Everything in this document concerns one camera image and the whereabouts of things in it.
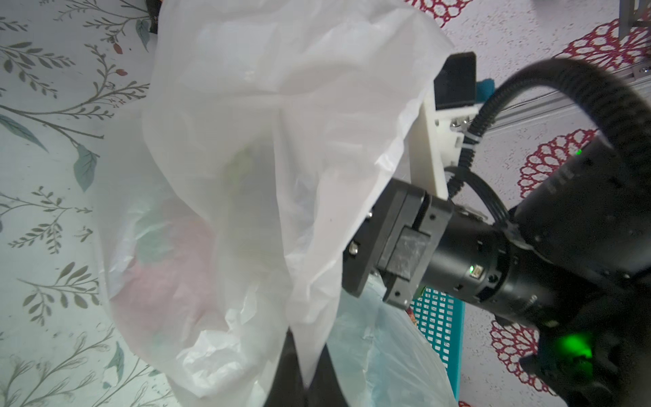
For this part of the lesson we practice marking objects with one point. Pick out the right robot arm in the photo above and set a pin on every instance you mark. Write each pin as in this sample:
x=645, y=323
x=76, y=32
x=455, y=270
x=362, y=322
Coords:
x=572, y=259

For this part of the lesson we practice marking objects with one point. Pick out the teal plastic basket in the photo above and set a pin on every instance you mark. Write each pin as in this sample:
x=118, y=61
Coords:
x=440, y=318

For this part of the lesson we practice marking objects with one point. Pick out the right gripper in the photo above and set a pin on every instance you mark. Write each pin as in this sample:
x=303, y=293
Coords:
x=397, y=241

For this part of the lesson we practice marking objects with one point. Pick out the white plastic bag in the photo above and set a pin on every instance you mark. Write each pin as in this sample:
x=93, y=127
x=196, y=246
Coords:
x=279, y=123

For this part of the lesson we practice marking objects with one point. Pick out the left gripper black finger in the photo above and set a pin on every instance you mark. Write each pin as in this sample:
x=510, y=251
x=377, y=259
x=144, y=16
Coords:
x=289, y=390

